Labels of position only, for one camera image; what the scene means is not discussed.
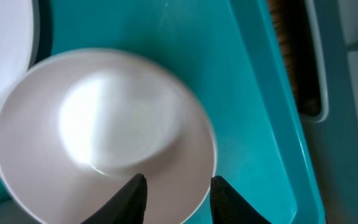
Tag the grey dish rack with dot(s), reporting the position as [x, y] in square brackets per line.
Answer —
[332, 136]

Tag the grey shallow bowl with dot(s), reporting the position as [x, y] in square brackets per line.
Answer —
[12, 213]

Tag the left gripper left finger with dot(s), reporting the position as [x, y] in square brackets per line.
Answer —
[127, 206]

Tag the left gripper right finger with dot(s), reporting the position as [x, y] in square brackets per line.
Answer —
[229, 207]

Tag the white round plate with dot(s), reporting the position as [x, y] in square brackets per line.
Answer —
[19, 40]

